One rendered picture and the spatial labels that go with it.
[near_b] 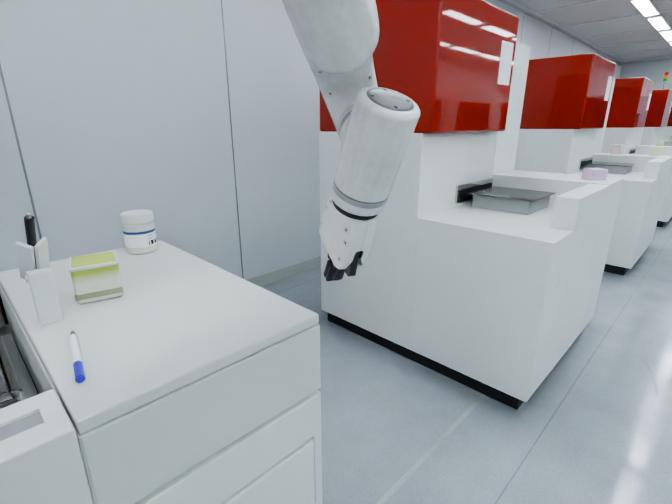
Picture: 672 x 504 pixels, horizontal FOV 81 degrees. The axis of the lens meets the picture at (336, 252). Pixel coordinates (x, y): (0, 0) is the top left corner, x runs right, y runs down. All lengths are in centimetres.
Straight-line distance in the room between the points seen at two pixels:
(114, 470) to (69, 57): 229
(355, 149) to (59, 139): 219
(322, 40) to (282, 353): 43
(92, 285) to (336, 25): 58
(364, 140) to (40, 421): 48
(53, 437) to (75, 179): 217
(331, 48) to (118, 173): 230
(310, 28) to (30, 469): 51
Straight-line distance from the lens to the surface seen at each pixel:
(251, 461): 69
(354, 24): 44
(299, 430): 74
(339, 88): 58
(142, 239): 103
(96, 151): 263
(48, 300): 75
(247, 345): 58
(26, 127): 256
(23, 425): 56
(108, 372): 59
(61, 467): 54
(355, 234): 58
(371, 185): 54
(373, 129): 50
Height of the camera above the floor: 126
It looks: 18 degrees down
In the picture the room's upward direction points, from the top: straight up
